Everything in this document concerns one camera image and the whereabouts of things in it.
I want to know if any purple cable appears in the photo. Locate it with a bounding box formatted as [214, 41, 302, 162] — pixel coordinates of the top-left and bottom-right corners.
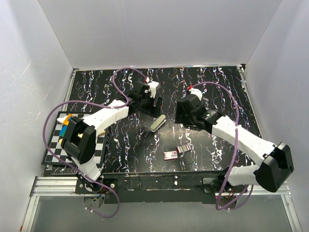
[42, 68, 152, 218]
[188, 81, 254, 211]

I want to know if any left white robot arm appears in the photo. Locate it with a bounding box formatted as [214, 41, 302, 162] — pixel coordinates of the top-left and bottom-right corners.
[57, 81, 162, 193]

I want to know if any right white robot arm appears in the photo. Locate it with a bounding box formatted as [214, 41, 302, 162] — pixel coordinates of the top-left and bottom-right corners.
[175, 94, 294, 192]

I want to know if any open staple box tray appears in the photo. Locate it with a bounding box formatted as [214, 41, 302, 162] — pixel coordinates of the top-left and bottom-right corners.
[176, 144, 191, 154]

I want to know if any beige stapler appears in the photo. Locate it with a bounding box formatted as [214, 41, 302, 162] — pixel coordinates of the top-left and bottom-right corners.
[150, 115, 166, 132]

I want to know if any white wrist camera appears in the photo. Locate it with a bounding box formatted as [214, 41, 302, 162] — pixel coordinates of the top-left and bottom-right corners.
[145, 81, 160, 99]
[189, 88, 203, 101]

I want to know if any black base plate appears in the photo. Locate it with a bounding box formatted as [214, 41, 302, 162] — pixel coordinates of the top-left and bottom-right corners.
[74, 171, 242, 205]

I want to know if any colourful toy block stack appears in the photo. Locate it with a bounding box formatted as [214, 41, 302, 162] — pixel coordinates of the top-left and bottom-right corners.
[57, 114, 74, 137]

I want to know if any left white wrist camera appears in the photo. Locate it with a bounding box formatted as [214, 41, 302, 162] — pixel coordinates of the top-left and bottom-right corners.
[145, 81, 160, 99]

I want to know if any checkered board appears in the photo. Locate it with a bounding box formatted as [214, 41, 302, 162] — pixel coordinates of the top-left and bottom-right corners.
[42, 111, 107, 168]

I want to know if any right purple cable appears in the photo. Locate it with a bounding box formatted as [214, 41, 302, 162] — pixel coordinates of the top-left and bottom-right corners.
[188, 81, 254, 211]

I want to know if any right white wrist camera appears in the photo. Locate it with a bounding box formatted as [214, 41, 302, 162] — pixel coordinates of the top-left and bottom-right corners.
[189, 88, 203, 101]

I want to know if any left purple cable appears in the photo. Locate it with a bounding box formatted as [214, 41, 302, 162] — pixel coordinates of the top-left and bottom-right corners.
[42, 68, 152, 218]

